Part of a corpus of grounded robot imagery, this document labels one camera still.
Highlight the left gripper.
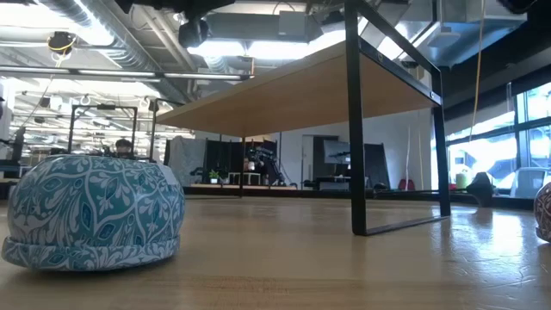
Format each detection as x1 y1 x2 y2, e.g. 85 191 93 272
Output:
177 18 211 49

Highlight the wooden riser shelf black frame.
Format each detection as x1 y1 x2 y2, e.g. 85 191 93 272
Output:
155 0 452 237

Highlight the teal patterned candle tin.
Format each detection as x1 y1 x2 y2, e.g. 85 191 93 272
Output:
1 153 187 272

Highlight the purple patterned candle tin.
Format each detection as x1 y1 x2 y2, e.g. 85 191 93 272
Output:
533 181 551 243

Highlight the long ceiling light bar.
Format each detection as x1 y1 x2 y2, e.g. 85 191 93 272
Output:
0 65 255 84

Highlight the grey fabric panel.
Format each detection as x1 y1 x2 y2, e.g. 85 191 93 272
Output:
165 136 207 187

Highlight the black curtain partition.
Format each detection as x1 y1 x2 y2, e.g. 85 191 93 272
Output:
201 138 280 186

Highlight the person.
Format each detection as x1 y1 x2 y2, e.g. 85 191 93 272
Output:
114 138 135 159

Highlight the black low desk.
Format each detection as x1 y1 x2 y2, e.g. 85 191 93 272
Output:
303 175 366 191

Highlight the black metal rig frame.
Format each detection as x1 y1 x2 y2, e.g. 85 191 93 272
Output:
67 103 139 155

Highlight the yellow black cable reel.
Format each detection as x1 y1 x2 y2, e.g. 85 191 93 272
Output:
46 30 78 56

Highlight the wall monitor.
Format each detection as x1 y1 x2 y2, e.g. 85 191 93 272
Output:
323 139 352 165

